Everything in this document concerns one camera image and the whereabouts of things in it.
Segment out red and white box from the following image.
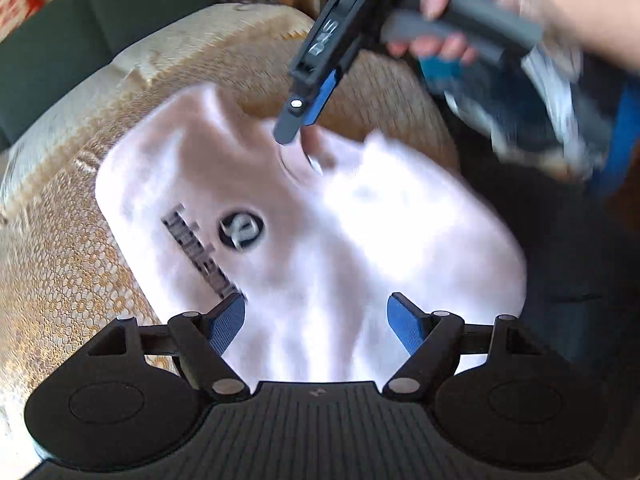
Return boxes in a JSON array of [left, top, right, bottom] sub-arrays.
[[0, 0, 46, 43]]

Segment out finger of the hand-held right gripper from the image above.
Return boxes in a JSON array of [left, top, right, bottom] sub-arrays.
[[301, 70, 340, 127], [272, 87, 315, 146]]

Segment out person's right forearm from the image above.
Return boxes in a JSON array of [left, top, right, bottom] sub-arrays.
[[500, 0, 640, 68]]

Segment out teal blue cloth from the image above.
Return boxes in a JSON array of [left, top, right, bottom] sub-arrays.
[[419, 55, 571, 161]]

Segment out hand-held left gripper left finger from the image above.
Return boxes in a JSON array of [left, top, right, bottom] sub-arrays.
[[87, 291, 251, 403]]

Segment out person's dark clothing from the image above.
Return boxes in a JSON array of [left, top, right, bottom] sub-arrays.
[[450, 150, 640, 480]]

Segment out beige lace sofa cover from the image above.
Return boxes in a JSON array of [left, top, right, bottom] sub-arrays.
[[0, 2, 316, 221]]

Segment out white printed t-shirt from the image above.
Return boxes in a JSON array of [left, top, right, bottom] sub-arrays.
[[95, 82, 528, 386]]

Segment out dark green sofa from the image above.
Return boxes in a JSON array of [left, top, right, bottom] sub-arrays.
[[0, 0, 221, 153]]

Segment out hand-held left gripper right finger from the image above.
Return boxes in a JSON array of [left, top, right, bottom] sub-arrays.
[[382, 291, 548, 403]]

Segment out blue purple cloth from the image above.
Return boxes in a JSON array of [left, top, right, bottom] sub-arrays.
[[587, 80, 640, 201]]

